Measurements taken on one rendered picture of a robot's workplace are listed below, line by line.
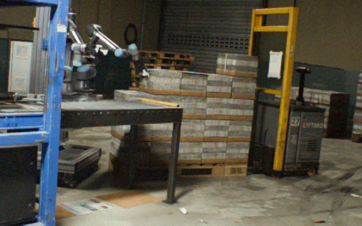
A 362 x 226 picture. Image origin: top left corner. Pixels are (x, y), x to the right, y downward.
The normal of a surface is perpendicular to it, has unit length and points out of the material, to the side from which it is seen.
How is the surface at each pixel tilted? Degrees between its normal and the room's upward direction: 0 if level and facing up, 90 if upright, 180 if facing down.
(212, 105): 90
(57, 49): 90
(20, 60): 90
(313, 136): 90
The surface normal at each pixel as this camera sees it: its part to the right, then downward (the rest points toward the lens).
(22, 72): -0.12, 0.09
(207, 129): 0.44, 0.13
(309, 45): -0.66, 0.02
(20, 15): 0.75, 0.14
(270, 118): -0.89, -0.04
